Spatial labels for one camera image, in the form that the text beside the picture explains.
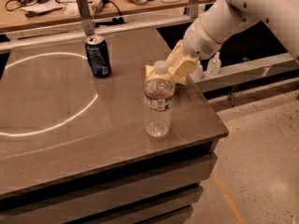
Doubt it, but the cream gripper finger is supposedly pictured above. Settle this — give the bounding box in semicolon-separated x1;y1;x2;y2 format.
172;75;186;85

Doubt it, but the yellow sponge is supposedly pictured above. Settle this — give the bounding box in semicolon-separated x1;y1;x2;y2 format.
146;65;154;77

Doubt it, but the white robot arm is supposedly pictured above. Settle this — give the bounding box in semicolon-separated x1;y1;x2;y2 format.
166;0;299;85

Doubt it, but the blue pepsi can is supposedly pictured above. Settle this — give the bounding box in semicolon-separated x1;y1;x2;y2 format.
85;35;111;77

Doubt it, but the left hand sanitizer bottle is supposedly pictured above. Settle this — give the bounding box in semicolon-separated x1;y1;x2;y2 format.
190;61;203;82

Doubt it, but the hand sanitizer bottle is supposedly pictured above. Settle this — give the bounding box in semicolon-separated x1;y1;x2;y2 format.
190;61;203;82
207;51;221;75

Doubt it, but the clear plastic water bottle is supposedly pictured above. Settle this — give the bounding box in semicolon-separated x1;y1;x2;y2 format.
144;61;176;137

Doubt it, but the right hand sanitizer bottle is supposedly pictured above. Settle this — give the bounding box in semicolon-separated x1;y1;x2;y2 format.
207;51;221;75

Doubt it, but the lower metal beam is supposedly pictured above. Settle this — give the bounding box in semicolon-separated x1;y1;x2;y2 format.
195;53;299;92

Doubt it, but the white paper sheet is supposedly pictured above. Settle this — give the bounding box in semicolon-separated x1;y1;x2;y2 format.
21;0;64;13

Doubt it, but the left metal post bracket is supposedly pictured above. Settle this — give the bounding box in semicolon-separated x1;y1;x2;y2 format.
76;0;94;35

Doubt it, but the metal frame rail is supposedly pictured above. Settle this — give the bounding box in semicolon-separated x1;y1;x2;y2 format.
0;12;195;53

